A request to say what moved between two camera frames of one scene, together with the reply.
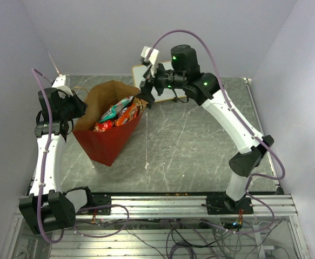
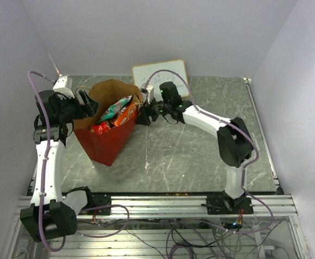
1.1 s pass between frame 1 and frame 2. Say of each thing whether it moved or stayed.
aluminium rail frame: stayed
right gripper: moved
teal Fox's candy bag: stayed
